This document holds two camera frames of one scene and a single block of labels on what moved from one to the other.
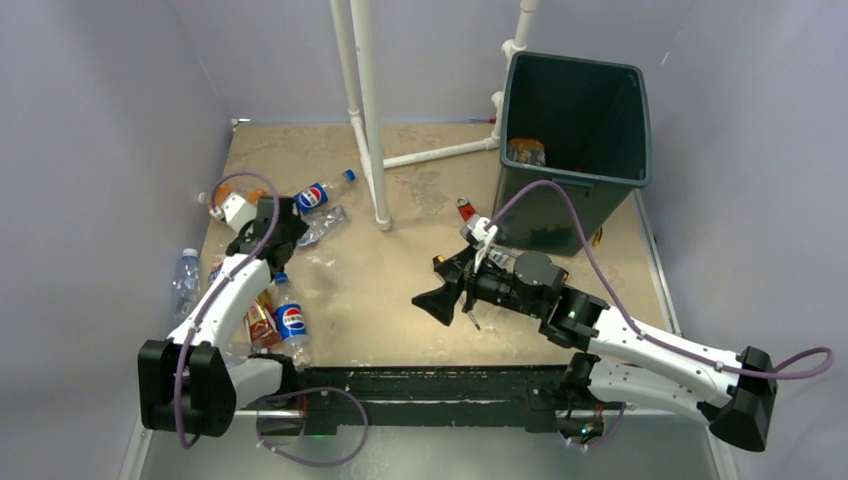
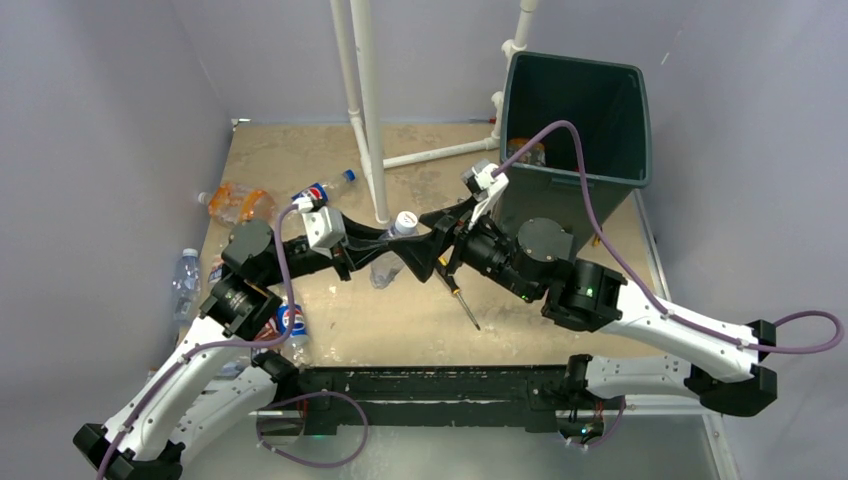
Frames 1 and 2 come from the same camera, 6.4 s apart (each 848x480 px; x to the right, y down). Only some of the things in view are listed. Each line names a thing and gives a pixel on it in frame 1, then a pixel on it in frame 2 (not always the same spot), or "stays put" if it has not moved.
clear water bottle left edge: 186,285 stays put
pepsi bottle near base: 291,322 stays put
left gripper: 297,230 to 344,258
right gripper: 460,268 to 423,250
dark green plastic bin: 594,119 stays put
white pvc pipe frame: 361,108 stays put
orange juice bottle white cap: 526,150 stays put
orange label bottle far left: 216,196 stays put
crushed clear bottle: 320,221 to 385,266
